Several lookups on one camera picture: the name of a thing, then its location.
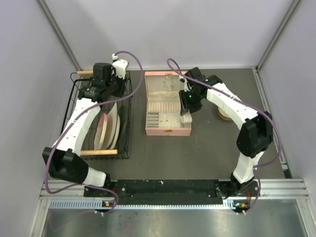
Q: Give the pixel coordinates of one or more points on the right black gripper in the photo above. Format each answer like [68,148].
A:
[186,106]

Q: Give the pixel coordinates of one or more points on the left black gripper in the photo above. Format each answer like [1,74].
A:
[119,92]

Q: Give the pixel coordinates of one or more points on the small beige pillow block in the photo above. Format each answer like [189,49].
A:
[186,118]

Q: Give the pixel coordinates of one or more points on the pink jewelry box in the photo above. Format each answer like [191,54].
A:
[163,103]

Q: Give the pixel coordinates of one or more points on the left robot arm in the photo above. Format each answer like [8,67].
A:
[63,158]

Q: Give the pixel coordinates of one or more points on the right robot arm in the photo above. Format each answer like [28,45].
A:
[255,129]

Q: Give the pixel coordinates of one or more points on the dark teal plate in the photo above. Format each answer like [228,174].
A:
[123,114]

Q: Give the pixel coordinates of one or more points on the brown ceramic bowl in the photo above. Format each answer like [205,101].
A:
[223,115]

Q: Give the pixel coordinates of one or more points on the cream dark rimmed plate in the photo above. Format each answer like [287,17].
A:
[112,130]

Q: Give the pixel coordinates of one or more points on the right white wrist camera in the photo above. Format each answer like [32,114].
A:
[184,81]

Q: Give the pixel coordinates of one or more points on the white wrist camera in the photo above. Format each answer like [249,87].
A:
[119,67]
[184,81]

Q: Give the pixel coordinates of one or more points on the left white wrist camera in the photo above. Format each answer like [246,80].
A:
[119,67]

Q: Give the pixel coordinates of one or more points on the black wire basket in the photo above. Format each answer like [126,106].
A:
[87,150]

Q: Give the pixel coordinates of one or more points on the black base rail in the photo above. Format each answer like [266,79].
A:
[205,191]

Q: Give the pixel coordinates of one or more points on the grey slotted cable duct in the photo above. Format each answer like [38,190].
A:
[101,204]

